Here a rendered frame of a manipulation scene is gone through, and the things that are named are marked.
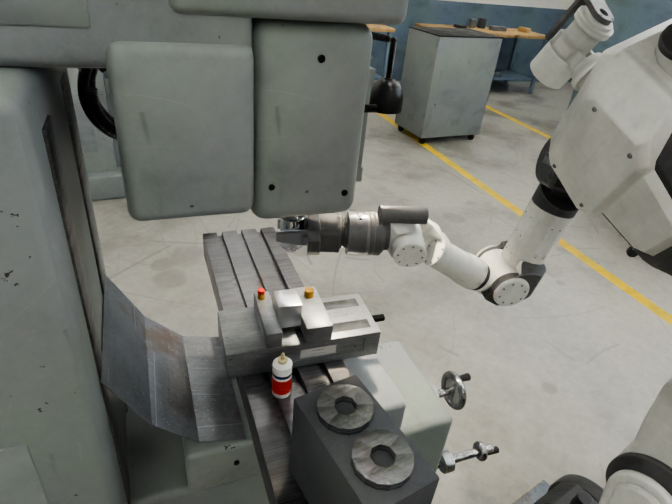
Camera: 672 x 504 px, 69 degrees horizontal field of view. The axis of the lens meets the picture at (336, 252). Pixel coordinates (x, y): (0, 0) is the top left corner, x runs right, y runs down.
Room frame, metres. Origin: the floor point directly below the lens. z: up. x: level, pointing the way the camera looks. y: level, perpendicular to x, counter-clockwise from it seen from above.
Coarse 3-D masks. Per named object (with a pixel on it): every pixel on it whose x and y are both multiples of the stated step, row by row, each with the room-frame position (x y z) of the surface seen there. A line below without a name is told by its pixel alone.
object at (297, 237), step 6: (276, 234) 0.81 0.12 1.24; (282, 234) 0.81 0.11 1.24; (288, 234) 0.82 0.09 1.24; (294, 234) 0.82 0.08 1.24; (300, 234) 0.82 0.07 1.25; (306, 234) 0.82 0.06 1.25; (276, 240) 0.81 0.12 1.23; (282, 240) 0.81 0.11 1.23; (288, 240) 0.82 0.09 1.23; (294, 240) 0.82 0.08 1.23; (300, 240) 0.82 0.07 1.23; (306, 240) 0.81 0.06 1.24
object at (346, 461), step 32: (352, 384) 0.58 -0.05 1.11; (320, 416) 0.50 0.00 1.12; (352, 416) 0.50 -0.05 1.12; (384, 416) 0.52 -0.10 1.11; (320, 448) 0.46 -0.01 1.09; (352, 448) 0.45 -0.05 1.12; (384, 448) 0.46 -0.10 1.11; (320, 480) 0.46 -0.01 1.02; (352, 480) 0.41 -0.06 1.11; (384, 480) 0.40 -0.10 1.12; (416, 480) 0.42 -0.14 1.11
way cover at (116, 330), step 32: (128, 320) 0.79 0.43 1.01; (128, 352) 0.69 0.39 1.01; (160, 352) 0.79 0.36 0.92; (192, 352) 0.86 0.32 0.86; (128, 384) 0.61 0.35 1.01; (160, 384) 0.69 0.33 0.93; (192, 384) 0.76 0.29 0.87; (224, 384) 0.78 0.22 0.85; (160, 416) 0.61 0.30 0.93; (192, 416) 0.67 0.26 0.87; (224, 416) 0.69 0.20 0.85
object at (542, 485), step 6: (534, 486) 0.92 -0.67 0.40; (540, 486) 0.92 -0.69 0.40; (546, 486) 0.92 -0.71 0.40; (528, 492) 0.90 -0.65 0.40; (534, 492) 0.90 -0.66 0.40; (540, 492) 0.90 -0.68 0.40; (546, 492) 0.90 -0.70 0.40; (522, 498) 0.88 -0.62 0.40; (528, 498) 0.88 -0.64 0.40; (534, 498) 0.88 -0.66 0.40
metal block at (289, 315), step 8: (280, 296) 0.86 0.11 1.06; (288, 296) 0.86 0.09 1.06; (296, 296) 0.86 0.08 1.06; (280, 304) 0.83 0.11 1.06; (288, 304) 0.83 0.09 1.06; (296, 304) 0.84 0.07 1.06; (280, 312) 0.82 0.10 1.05; (288, 312) 0.83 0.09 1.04; (296, 312) 0.83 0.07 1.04; (280, 320) 0.82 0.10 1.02; (288, 320) 0.83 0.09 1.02; (296, 320) 0.83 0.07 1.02
